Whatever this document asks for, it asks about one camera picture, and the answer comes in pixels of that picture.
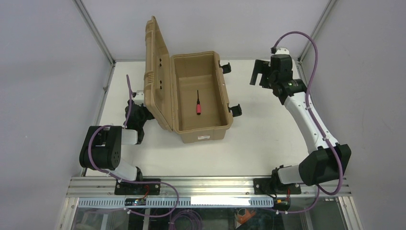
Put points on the white slotted cable duct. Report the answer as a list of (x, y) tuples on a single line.
[(186, 202)]

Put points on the orange object under table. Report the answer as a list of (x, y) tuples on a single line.
[(242, 215)]

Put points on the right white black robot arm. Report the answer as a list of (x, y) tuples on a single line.
[(327, 159)]

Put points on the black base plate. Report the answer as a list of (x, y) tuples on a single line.
[(152, 187), (273, 186)]

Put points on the tan plastic toolbox bin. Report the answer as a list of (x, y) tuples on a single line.
[(170, 90)]

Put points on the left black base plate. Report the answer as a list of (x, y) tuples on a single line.
[(152, 187)]

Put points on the aluminium mounting rail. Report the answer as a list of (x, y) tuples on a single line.
[(238, 186)]

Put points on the red handled screwdriver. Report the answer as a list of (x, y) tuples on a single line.
[(198, 105)]

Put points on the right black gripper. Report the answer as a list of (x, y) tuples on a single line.
[(260, 73)]

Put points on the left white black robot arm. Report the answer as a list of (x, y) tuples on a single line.
[(101, 149)]

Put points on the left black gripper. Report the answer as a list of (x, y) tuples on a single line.
[(139, 115)]

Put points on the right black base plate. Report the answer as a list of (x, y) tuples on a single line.
[(273, 186)]

